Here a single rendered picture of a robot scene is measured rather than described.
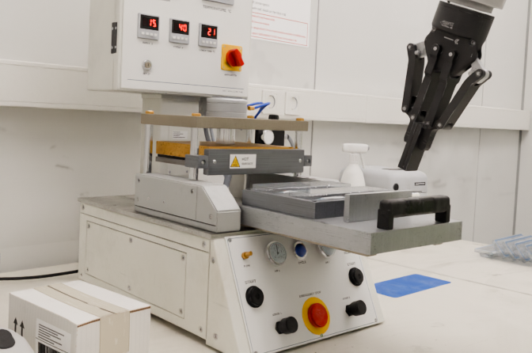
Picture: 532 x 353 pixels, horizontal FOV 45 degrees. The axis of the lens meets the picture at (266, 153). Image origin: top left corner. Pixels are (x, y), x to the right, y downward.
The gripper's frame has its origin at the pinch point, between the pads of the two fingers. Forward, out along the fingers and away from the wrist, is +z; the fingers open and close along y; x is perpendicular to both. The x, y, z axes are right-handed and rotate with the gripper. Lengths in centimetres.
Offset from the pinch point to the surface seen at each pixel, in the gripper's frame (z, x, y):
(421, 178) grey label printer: 36, 102, -56
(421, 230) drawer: 10.6, 0.1, 5.6
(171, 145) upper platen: 18.6, -9.2, -43.3
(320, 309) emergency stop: 32.1, 0.6, -6.5
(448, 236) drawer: 11.9, 7.1, 6.3
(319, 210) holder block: 12.7, -8.9, -5.8
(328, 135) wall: 34, 87, -87
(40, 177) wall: 42, -16, -79
